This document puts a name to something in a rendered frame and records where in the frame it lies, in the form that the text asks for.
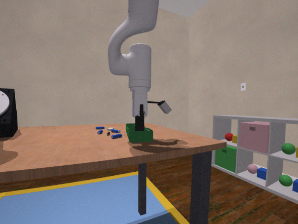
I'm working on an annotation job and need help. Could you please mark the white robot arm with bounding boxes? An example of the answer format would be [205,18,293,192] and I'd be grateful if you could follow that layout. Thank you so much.
[0,0,159,115]

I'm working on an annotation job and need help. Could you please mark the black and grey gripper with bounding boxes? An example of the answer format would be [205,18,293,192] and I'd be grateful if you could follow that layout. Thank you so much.
[130,88,150,131]

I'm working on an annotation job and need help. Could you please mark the green three-compartment bin rack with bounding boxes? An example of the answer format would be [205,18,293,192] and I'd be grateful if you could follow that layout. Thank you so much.
[126,123,153,143]

